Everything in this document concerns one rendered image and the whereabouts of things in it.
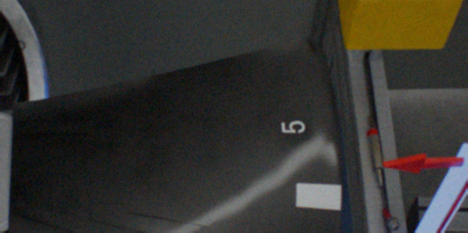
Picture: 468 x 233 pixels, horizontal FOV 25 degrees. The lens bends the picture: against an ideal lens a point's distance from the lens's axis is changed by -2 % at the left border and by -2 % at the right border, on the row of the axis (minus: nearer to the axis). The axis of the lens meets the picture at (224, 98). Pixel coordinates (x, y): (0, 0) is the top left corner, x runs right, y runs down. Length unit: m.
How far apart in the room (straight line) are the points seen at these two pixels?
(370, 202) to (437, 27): 0.20
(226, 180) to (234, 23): 1.14
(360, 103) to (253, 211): 0.43
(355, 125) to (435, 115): 1.04
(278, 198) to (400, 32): 0.31
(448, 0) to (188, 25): 0.94
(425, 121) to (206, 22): 0.54
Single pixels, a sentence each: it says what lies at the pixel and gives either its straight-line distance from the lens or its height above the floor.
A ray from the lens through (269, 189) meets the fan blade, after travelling 0.73.
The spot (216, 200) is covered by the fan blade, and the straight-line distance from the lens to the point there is 0.72.
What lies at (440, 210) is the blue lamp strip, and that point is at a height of 1.11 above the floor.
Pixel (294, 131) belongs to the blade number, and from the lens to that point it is 0.74.
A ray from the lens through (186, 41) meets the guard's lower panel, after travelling 1.89.
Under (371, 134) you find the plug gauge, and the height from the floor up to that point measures 0.87.
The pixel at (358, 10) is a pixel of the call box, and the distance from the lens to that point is 0.96.
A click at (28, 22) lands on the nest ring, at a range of 0.87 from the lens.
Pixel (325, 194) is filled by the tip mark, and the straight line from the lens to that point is 0.74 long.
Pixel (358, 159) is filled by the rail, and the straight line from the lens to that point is 1.10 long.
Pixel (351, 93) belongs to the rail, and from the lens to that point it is 1.14.
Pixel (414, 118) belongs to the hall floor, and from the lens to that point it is 2.14.
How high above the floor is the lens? 1.83
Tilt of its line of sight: 60 degrees down
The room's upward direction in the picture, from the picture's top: 6 degrees clockwise
